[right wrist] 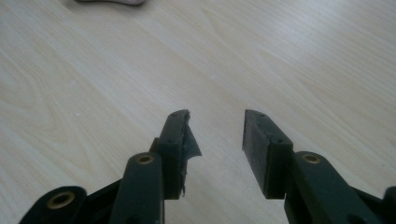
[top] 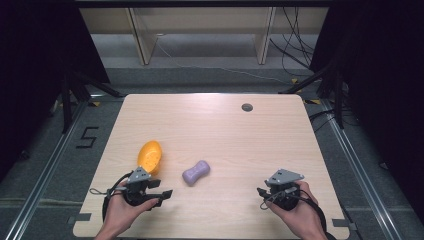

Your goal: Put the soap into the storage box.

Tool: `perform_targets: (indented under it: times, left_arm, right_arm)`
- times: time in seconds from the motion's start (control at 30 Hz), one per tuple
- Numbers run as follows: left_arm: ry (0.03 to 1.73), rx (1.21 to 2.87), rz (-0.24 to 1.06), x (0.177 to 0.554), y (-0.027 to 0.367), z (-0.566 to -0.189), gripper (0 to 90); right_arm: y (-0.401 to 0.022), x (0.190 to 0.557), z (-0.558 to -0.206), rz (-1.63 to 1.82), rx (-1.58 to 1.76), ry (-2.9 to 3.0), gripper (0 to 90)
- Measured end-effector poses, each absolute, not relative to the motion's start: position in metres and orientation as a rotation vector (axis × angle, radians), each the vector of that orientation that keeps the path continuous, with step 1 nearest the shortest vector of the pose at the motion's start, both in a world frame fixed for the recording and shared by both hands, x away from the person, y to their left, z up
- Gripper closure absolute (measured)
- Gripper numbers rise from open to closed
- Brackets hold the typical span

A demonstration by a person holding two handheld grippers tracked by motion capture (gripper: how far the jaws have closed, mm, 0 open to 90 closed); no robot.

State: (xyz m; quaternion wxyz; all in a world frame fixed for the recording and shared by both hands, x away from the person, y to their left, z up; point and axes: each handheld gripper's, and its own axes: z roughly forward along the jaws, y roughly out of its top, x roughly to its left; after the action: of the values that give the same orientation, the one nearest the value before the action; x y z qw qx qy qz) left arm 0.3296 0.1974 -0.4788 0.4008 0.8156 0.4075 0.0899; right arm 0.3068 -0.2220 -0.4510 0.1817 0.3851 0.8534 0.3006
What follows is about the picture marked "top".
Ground beige wooden desk frame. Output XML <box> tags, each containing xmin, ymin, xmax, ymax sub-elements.
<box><xmin>79</xmin><ymin>6</ymin><xmax>330</xmax><ymax>67</ymax></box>

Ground white floor cable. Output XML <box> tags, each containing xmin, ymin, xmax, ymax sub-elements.
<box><xmin>154</xmin><ymin>32</ymin><xmax>292</xmax><ymax>85</ymax></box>

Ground grey right gripper cord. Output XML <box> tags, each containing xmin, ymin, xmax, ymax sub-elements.
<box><xmin>259</xmin><ymin>186</ymin><xmax>298</xmax><ymax>211</ymax></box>

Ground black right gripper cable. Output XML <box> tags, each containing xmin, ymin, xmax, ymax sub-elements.
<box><xmin>293</xmin><ymin>189</ymin><xmax>338</xmax><ymax>240</ymax></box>

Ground grey table bracket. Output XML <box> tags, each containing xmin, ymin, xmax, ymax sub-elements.
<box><xmin>67</xmin><ymin>212</ymin><xmax>92</xmax><ymax>226</ymax></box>
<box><xmin>331</xmin><ymin>217</ymin><xmax>358</xmax><ymax>232</ymax></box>

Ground bundle of black hanging cables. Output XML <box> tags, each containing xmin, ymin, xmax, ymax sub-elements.
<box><xmin>268</xmin><ymin>6</ymin><xmax>318</xmax><ymax>78</ymax></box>

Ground black curtain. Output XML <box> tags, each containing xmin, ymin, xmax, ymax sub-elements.
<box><xmin>309</xmin><ymin>0</ymin><xmax>424</xmax><ymax>216</ymax></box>
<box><xmin>0</xmin><ymin>0</ymin><xmax>112</xmax><ymax>183</ymax></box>

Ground grey gripper cord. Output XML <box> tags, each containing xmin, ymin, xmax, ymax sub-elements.
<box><xmin>259</xmin><ymin>186</ymin><xmax>298</xmax><ymax>211</ymax></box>
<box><xmin>88</xmin><ymin>187</ymin><xmax>128</xmax><ymax>197</ymax></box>

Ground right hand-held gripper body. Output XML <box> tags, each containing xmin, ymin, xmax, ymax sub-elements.
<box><xmin>264</xmin><ymin>168</ymin><xmax>305</xmax><ymax>212</ymax></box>

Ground black floor cables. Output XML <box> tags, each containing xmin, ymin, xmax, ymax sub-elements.
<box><xmin>307</xmin><ymin>105</ymin><xmax>356</xmax><ymax>134</ymax></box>

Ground person's left hand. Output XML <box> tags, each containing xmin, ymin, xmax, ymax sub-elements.
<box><xmin>103</xmin><ymin>181</ymin><xmax>160</xmax><ymax>233</ymax></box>

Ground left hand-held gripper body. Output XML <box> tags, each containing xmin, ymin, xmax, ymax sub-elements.
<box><xmin>123</xmin><ymin>166</ymin><xmax>160</xmax><ymax>208</ymax></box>

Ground grey left gripper cord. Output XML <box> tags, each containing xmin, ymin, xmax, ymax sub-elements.
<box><xmin>88</xmin><ymin>187</ymin><xmax>128</xmax><ymax>197</ymax></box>

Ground purple soap bar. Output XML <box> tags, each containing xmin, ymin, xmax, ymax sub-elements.
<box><xmin>181</xmin><ymin>159</ymin><xmax>212</xmax><ymax>187</ymax></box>

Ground metal floor rail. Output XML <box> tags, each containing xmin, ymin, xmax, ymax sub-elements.
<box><xmin>319</xmin><ymin>99</ymin><xmax>406</xmax><ymax>240</ymax></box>
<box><xmin>2</xmin><ymin>99</ymin><xmax>89</xmax><ymax>240</ymax></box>

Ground person's right hand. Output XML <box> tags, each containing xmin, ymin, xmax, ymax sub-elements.
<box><xmin>266</xmin><ymin>180</ymin><xmax>324</xmax><ymax>238</ymax></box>

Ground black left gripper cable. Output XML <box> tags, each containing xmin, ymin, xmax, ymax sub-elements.
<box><xmin>101</xmin><ymin>170</ymin><xmax>135</xmax><ymax>222</ymax></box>

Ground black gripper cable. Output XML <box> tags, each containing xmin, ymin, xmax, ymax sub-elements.
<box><xmin>293</xmin><ymin>189</ymin><xmax>338</xmax><ymax>240</ymax></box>
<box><xmin>101</xmin><ymin>170</ymin><xmax>135</xmax><ymax>222</ymax></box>

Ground black tripod stand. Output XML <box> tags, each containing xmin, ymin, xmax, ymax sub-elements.
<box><xmin>49</xmin><ymin>68</ymin><xmax>125</xmax><ymax>135</ymax></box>
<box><xmin>279</xmin><ymin>61</ymin><xmax>349</xmax><ymax>130</ymax></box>

